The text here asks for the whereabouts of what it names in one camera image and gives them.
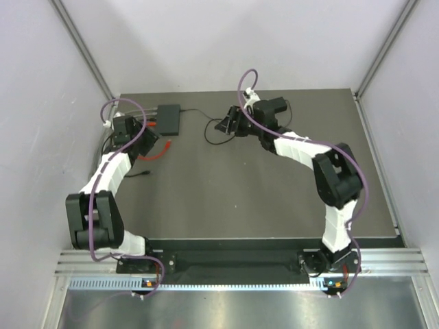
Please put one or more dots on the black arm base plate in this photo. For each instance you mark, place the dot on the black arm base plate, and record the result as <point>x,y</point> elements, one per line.
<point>292,254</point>

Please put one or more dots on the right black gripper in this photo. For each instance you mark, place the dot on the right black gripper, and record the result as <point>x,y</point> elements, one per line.
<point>236,115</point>

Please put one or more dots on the aluminium frame rail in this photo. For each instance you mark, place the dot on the aluminium frame rail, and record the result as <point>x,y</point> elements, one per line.
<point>369,261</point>

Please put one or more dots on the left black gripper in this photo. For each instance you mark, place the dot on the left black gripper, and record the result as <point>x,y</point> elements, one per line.
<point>151,137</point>

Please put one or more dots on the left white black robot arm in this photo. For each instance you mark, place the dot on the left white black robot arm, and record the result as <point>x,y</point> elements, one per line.
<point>95,223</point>

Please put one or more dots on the grey slotted cable duct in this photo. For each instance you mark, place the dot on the grey slotted cable duct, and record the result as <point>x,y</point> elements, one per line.
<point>147,284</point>

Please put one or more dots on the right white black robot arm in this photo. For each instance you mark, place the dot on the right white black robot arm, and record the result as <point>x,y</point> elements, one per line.
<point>337,181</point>

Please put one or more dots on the black network switch box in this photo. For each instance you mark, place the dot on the black network switch box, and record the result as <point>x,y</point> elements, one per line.
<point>168,119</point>

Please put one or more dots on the black power adapter brick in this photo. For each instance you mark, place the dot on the black power adapter brick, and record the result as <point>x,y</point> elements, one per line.
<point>279,104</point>

